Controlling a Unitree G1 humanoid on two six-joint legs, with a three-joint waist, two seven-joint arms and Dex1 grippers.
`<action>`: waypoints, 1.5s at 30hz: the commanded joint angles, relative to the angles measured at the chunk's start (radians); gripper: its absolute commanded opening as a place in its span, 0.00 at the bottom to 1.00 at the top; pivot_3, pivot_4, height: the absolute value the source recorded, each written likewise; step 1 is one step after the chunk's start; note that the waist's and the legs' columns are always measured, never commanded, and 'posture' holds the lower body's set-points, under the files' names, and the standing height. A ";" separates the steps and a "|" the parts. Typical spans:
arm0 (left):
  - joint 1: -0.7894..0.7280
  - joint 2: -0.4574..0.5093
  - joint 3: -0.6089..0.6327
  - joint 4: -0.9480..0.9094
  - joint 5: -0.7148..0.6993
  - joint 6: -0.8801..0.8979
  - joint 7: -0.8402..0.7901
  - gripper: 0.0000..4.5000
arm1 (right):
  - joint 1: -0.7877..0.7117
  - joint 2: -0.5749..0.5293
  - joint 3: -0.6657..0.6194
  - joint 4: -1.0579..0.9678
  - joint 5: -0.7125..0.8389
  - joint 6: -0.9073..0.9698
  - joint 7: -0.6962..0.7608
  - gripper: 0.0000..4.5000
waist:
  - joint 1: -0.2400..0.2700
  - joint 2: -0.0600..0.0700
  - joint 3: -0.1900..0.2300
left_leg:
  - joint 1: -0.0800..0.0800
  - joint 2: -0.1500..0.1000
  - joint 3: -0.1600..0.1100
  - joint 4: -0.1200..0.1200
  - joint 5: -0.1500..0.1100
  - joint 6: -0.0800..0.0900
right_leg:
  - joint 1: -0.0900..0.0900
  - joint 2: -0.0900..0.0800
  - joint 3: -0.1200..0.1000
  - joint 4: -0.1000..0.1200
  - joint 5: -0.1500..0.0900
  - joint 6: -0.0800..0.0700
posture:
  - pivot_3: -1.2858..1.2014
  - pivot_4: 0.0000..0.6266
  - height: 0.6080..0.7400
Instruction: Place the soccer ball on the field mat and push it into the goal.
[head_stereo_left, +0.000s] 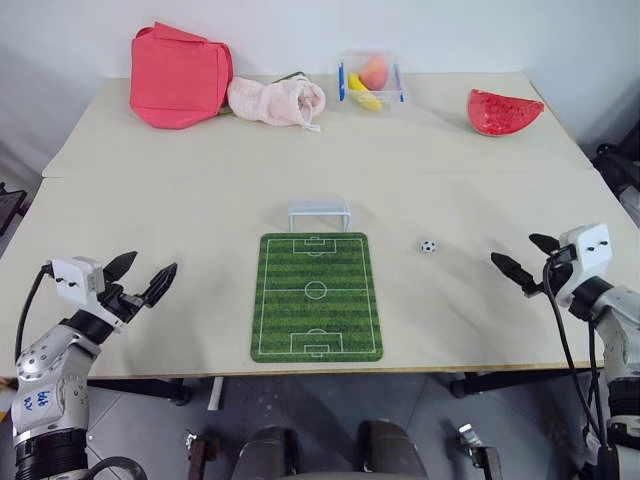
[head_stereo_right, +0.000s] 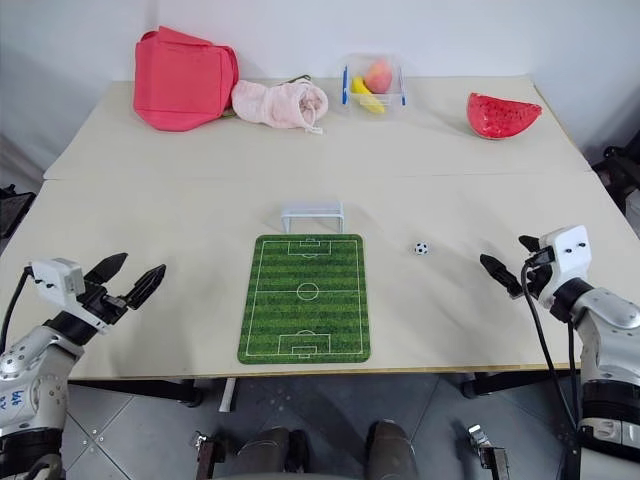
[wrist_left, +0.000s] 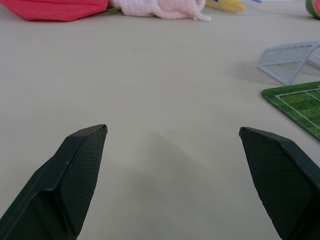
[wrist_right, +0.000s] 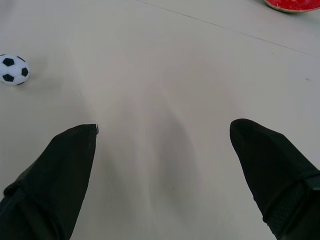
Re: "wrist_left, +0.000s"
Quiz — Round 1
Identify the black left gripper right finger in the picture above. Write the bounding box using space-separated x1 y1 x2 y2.
238 126 320 240

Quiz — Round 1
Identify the yellow toy banana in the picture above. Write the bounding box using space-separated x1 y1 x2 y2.
204 0 247 13

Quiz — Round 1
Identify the green stem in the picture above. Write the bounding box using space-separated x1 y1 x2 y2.
101 7 123 15

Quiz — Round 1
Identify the red fabric bag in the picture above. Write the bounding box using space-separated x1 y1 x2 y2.
0 0 110 22

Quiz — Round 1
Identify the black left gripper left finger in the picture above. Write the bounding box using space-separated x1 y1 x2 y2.
0 123 109 240

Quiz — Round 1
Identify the pink plush toy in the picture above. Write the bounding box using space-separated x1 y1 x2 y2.
108 0 212 22

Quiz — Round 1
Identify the toy watermelon slice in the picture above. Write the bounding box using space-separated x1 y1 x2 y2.
305 0 320 20

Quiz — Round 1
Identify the green soccer field mat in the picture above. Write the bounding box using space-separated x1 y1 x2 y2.
260 81 320 143

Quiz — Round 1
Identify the white mesh goal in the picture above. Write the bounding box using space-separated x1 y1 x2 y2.
256 40 320 86

